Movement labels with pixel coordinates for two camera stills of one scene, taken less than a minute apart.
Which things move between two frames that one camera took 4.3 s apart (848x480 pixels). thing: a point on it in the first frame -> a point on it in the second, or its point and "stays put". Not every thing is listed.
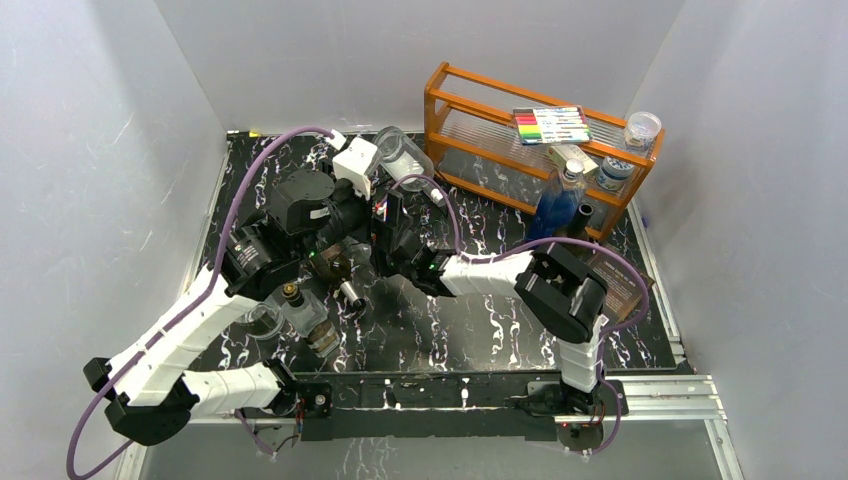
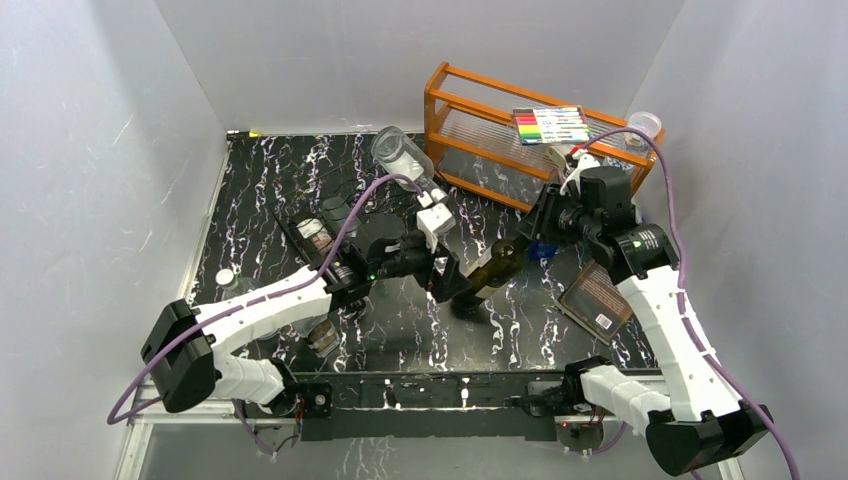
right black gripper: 390,270 -> 534,221
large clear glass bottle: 410,164 stays put
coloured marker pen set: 552,125 stays put
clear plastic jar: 642,130 stays put
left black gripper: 387,231 -> 445,286
